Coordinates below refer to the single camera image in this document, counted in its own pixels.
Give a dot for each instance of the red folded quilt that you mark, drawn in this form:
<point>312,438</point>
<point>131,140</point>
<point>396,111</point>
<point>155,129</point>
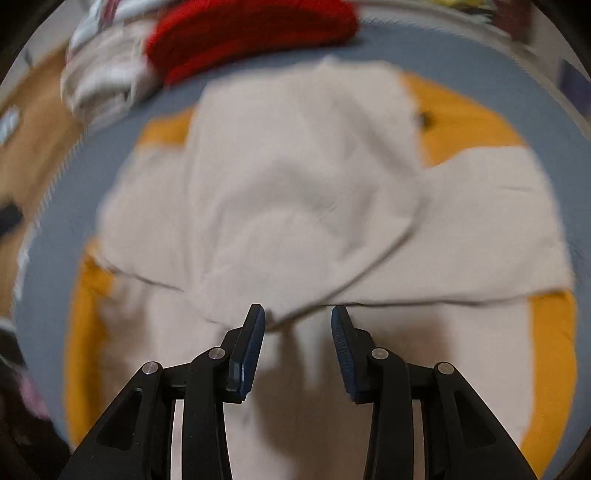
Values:
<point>240,37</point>

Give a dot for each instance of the wooden bed with grey mattress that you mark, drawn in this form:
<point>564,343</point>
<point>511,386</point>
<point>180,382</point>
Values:
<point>392,46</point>

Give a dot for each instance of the white folded quilt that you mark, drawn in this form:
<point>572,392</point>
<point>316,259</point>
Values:
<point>106,74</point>

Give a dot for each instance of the beige and yellow hooded jacket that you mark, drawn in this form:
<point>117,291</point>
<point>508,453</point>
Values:
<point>300,184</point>

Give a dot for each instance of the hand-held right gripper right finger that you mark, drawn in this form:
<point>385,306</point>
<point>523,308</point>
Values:
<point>344,355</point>

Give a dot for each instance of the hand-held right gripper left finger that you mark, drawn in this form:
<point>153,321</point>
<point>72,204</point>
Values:
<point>247,355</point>

